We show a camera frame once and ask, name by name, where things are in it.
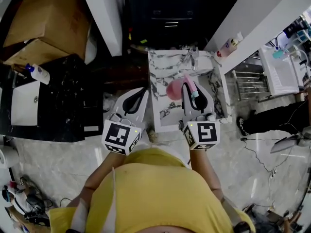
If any black marble vanity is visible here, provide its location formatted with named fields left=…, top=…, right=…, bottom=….
left=0, top=54, right=105, bottom=143

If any person's left forearm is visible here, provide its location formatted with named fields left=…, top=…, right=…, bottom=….
left=65, top=151, right=129, bottom=209

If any person's speckled shoe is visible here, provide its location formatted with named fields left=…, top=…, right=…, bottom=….
left=148, top=129, right=159, bottom=143

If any white blue-pump lotion bottle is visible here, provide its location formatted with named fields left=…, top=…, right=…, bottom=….
left=25, top=63, right=51, bottom=85

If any dark cabinet with handles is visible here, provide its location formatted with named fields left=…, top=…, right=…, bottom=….
left=125, top=0, right=216, bottom=49

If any brown cardboard box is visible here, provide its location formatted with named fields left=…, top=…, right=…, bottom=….
left=2, top=0, right=91, bottom=66

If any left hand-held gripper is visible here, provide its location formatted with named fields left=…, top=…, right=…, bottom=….
left=101, top=87, right=150, bottom=156

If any white marble washbasin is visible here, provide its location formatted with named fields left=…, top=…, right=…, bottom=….
left=147, top=49, right=232, bottom=133

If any pile of cables and gear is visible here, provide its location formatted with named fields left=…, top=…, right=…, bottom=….
left=1, top=175, right=73, bottom=228

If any dark vanity faucet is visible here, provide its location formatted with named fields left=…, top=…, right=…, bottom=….
left=9, top=66, right=28, bottom=80

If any person's yellow shirt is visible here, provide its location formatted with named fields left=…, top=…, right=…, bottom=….
left=48, top=148, right=256, bottom=233

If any teal bottle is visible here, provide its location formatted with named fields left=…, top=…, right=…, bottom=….
left=272, top=48, right=290, bottom=60

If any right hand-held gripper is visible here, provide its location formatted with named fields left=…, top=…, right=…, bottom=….
left=179, top=82, right=221, bottom=151

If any white pink-label pump bottle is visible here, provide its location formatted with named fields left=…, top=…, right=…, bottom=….
left=216, top=37, right=240, bottom=58

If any person's right forearm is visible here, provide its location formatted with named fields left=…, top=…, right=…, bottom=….
left=189, top=149, right=234, bottom=205

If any white ribbed laundry sink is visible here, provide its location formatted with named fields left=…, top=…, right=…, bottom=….
left=258, top=44, right=301, bottom=97

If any white rectangular sink basin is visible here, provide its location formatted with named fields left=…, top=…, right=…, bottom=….
left=10, top=80, right=41, bottom=127

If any black floor cable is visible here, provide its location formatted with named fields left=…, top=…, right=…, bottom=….
left=240, top=136, right=311, bottom=175

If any chrome towel rack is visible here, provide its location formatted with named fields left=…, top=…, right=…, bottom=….
left=231, top=68, right=271, bottom=102

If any chrome faucet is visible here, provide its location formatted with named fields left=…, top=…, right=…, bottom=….
left=186, top=46, right=200, bottom=72

